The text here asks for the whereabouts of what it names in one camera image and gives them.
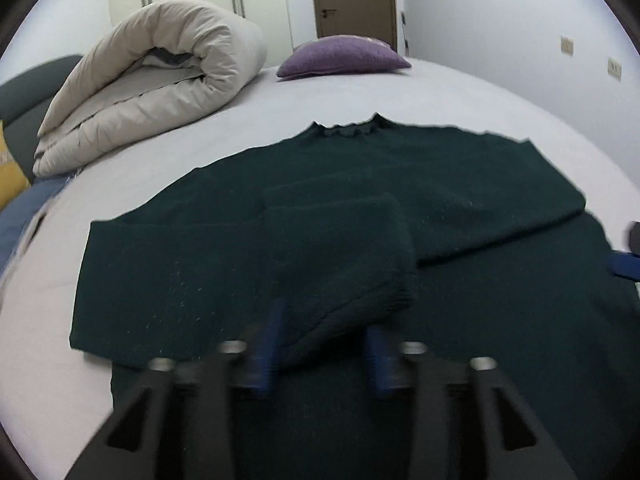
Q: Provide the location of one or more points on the grey upholstered headboard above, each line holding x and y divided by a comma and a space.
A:
25, 100

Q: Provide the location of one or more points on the rolled beige duvet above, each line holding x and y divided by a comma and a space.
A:
150, 75

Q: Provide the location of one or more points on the beige wall socket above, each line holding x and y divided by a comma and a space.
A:
614, 68
566, 45

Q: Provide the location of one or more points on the purple pillow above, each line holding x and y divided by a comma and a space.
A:
340, 55

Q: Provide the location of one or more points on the dark green knit sweater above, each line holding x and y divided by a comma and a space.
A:
450, 190

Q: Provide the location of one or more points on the blue pillow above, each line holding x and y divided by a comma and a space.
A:
25, 220

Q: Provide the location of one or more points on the brown door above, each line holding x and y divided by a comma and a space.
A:
355, 0

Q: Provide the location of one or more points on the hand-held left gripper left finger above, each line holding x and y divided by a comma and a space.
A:
270, 352

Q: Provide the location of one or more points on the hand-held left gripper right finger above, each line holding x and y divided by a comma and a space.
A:
380, 362

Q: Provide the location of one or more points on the thin pole beside door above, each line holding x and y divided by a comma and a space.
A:
405, 35

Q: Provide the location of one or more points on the yellow patterned pillow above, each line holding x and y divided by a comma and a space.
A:
10, 175

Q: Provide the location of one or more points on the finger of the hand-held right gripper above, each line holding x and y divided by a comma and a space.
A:
625, 266
635, 237

